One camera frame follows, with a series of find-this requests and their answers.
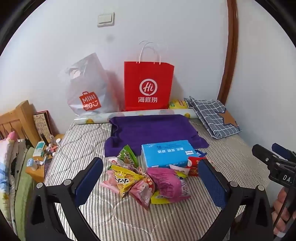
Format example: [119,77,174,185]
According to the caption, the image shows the blue snack packet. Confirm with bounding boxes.
[195,149,207,158]

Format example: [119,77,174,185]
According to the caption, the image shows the red snack packet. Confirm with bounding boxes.
[186,156,205,177]

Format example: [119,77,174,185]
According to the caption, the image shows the white pink triangular packet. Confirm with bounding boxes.
[169,164,190,175]

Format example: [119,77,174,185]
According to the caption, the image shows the large magenta snack bag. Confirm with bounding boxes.
[147,167,191,204]

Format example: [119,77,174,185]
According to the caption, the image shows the yellow triangular snack packet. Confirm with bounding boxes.
[111,165,144,198]

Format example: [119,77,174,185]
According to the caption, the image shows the pink cat snack packet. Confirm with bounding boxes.
[129,177,155,210]

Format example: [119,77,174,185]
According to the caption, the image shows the green snack packet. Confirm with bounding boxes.
[117,145,138,168]

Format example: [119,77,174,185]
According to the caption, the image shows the strawberry print snack packet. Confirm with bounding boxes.
[106,157,120,166]

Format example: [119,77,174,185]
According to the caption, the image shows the person's right hand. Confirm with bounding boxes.
[270,187,296,236]

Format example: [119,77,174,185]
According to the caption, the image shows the wooden bedside table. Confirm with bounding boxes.
[25,140,52,183]

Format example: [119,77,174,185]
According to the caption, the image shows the striped bed quilt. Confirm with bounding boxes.
[45,120,269,240]

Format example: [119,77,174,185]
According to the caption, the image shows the grey checked star cloth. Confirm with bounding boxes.
[185,96,241,140]

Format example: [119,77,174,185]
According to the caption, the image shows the blue tissue pack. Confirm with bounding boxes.
[141,140,199,168]

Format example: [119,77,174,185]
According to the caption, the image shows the patterned book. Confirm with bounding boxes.
[33,110,53,144]

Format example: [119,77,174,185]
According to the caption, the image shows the wooden headboard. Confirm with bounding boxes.
[0,100,41,147]

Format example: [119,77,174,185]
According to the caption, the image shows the rolled fruit-print wrapping paper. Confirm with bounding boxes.
[74,108,198,125]

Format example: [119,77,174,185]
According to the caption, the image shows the yellow chips bag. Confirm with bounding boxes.
[169,99,189,109]

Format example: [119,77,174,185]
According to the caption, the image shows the purple towel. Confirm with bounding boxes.
[104,114,209,157]

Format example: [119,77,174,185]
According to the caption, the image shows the white Miniso plastic bag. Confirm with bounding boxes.
[60,53,119,116]

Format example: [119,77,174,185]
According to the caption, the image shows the red Haidilao paper bag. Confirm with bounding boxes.
[123,40,175,112]

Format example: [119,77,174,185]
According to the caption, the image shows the brown wooden door frame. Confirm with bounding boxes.
[217,0,239,104]

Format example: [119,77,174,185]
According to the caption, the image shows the white wall switch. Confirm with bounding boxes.
[97,12,115,28]

